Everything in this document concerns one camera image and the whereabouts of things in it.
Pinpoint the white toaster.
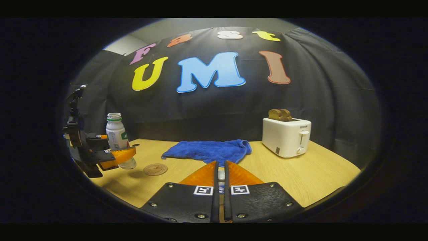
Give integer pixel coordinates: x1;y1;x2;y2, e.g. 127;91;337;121
262;117;312;158

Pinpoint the blue towel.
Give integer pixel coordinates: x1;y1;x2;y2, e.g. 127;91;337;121
161;139;252;167

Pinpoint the black backdrop cloth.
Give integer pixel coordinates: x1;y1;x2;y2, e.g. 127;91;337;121
65;27;382;168

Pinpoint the white water bottle green label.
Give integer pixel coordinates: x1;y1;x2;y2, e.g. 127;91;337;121
106;113;137;170

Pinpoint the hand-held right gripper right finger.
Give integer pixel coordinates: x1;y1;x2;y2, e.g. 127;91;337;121
223;161;305;223

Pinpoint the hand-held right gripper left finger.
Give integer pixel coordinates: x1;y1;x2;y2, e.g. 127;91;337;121
140;161;220;223

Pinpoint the round cork coaster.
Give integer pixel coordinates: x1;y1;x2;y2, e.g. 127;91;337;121
143;163;168;176

